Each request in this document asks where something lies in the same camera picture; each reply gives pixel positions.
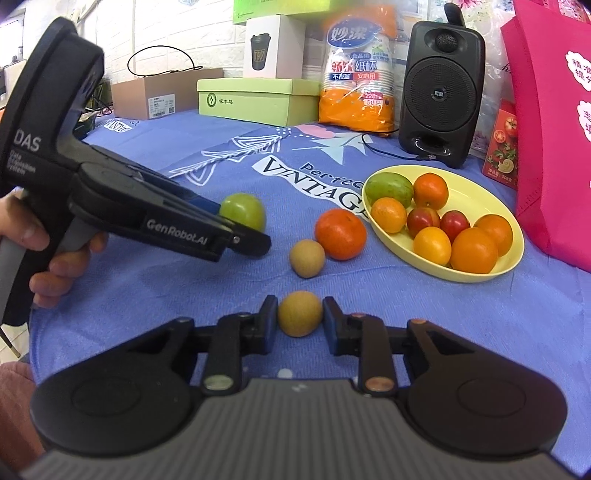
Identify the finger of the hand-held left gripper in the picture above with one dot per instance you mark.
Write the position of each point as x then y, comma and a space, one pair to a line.
203, 205
251, 243

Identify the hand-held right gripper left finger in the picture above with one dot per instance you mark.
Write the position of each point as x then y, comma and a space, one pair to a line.
272, 325

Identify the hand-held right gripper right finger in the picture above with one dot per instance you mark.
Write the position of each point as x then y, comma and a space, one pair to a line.
327, 323

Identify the brown round fruit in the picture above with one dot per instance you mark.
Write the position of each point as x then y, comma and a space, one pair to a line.
307, 258
300, 314

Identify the green round fruit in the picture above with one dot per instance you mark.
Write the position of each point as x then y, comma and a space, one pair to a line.
388, 189
247, 210

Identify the orange tangerine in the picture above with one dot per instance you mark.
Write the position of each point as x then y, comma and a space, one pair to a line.
474, 250
340, 233
430, 190
496, 228

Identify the small yellow-orange citrus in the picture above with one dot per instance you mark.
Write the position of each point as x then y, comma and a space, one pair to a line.
431, 244
388, 214

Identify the red plum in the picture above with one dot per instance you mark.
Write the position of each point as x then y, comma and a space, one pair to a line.
422, 220
455, 225

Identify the yellow plastic plate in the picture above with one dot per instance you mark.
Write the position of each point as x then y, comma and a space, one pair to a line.
512, 258

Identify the person's left hand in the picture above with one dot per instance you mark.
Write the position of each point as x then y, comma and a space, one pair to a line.
23, 226

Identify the blue printed tablecloth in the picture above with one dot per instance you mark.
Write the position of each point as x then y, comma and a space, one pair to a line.
184, 286

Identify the light green shoebox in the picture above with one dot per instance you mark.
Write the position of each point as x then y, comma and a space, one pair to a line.
254, 101

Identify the brown cardboard box with label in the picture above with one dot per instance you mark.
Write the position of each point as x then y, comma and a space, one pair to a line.
166, 94

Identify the white box with cup print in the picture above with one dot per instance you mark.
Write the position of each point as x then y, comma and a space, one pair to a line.
274, 46

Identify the orange paper cup pack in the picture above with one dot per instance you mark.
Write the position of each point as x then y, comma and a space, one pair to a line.
358, 69

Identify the large bright green box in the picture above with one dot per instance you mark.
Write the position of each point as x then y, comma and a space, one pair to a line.
281, 11

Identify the black speaker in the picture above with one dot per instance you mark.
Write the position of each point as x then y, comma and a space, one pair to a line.
438, 101

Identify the small red printed box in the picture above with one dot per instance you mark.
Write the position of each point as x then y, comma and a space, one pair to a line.
501, 143

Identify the pink tote bag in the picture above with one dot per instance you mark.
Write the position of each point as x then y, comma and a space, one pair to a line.
545, 138

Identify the clear floral wrapping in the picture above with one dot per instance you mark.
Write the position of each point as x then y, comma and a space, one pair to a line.
494, 55

